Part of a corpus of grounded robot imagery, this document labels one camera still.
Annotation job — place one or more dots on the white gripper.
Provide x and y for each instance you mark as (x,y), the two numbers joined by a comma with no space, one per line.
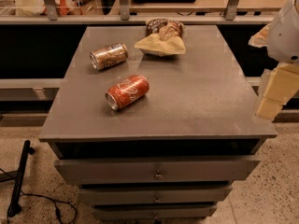
(285,36)

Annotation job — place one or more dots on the red coke can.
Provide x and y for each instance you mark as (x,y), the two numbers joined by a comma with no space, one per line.
(127,91)

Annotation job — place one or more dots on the brown soda can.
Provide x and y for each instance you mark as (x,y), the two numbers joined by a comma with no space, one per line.
(108,56)

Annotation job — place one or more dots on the brown chip bag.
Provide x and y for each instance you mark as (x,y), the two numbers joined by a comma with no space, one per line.
(164,37)

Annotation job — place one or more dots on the grey drawer cabinet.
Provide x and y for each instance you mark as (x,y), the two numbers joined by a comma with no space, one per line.
(198,104)

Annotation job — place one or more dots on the middle cabinet drawer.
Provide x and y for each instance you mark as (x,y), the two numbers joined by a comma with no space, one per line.
(193,193)

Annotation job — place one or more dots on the cabinet drawer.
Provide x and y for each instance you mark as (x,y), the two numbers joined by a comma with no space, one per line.
(154,211)
(156,170)
(193,193)

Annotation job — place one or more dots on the bottom cabinet drawer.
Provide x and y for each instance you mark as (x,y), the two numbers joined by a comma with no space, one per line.
(154,211)

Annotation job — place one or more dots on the top cabinet drawer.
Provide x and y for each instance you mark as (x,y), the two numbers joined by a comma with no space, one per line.
(156,170)

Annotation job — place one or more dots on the black stand leg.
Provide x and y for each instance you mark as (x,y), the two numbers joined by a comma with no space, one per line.
(14,207)

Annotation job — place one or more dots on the metal railing frame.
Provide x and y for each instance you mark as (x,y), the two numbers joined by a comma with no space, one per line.
(130,11)

